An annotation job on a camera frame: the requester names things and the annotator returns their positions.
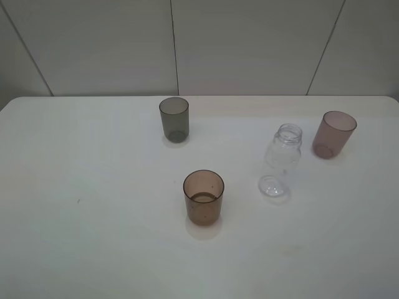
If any pink translucent cup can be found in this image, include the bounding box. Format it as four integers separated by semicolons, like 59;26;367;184
312;111;357;159

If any brown translucent cup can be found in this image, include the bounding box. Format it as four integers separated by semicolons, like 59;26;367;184
183;169;225;226

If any clear plastic bottle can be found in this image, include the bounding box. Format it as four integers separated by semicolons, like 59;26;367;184
257;123;302;204

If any grey translucent cup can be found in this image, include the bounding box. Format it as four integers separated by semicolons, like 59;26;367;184
159;97;190;143

